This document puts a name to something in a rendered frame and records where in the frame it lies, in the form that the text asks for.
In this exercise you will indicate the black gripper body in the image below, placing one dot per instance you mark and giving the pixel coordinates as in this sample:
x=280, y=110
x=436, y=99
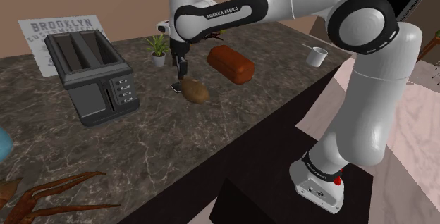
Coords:
x=180, y=47

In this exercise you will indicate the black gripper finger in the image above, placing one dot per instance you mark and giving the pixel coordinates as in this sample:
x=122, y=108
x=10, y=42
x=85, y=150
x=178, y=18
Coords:
x=183, y=68

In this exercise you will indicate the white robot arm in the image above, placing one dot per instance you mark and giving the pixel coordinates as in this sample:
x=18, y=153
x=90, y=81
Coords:
x=374, y=89

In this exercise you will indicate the small black flat object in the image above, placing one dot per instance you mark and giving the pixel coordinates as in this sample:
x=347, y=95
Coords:
x=176, y=87

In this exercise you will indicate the small green plant white pot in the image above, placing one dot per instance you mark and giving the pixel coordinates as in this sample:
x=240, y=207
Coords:
x=158, y=57

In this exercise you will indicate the brown potato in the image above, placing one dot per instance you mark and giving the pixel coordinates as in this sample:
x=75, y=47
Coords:
x=195, y=91

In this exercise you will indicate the dark red leafy object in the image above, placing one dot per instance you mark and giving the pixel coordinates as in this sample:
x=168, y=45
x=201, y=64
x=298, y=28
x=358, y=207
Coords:
x=216, y=36

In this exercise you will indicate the brown bread loaf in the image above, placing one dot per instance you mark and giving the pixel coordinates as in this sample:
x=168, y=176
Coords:
x=231, y=63

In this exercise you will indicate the dark grey toaster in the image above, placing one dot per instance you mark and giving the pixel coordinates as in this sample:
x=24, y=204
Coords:
x=89, y=79

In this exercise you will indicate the dark robot stand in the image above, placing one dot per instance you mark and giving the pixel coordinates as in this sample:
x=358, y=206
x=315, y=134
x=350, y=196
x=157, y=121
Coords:
x=271, y=168

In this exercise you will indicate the white sign with grey lettering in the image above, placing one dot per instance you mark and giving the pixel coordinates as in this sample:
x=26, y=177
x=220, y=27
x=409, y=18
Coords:
x=36, y=34

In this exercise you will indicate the blue rounded object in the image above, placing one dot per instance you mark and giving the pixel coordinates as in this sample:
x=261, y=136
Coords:
x=5, y=145

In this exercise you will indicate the brown branching dry twig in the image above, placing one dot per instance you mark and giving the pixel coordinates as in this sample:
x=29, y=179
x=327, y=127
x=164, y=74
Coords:
x=31, y=199

